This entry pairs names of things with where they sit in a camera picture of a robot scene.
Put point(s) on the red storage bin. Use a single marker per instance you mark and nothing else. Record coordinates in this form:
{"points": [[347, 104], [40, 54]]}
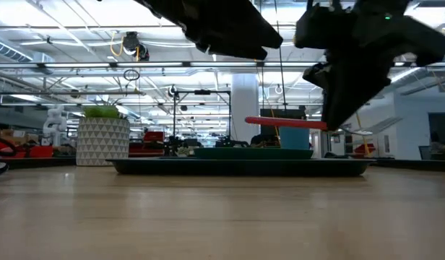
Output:
{"points": [[40, 151]]}

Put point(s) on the black aluminium table frame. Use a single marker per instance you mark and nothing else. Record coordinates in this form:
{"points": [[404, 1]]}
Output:
{"points": [[27, 162]]}

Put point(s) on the green round plate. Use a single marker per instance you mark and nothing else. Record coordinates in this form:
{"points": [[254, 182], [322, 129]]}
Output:
{"points": [[253, 153]]}

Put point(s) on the black monitor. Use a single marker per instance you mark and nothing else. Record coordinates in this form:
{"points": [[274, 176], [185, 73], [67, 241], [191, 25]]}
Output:
{"points": [[280, 112]]}

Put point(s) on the dark green plastic tray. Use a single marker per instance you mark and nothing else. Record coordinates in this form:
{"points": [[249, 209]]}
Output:
{"points": [[240, 168]]}

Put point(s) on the person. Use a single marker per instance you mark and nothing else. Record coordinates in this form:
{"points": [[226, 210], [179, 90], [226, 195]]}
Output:
{"points": [[260, 141]]}

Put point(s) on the red storage box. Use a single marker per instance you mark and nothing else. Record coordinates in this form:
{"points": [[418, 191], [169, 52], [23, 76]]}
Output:
{"points": [[154, 136]]}

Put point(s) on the white building column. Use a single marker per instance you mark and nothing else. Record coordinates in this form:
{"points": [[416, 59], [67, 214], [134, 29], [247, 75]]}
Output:
{"points": [[245, 104]]}

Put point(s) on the green succulent plant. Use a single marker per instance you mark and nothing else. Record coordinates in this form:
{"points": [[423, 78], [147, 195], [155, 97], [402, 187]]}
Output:
{"points": [[101, 112]]}

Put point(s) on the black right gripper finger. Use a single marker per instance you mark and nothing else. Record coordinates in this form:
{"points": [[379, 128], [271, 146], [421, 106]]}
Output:
{"points": [[352, 83], [316, 76]]}

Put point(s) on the white triangle-patterned plant pot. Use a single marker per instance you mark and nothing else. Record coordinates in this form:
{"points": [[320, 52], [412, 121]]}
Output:
{"points": [[102, 142]]}

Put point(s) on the blue cup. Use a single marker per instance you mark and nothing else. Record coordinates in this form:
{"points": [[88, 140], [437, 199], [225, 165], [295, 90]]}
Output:
{"points": [[294, 139]]}

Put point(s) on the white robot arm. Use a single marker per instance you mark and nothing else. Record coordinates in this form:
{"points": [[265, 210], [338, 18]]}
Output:
{"points": [[55, 124]]}

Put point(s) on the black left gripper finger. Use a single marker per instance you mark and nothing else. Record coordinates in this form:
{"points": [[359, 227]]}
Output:
{"points": [[237, 29], [237, 54]]}

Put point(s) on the black metal stand frame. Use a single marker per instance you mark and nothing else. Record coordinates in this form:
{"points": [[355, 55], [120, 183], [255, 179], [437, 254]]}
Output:
{"points": [[174, 115]]}

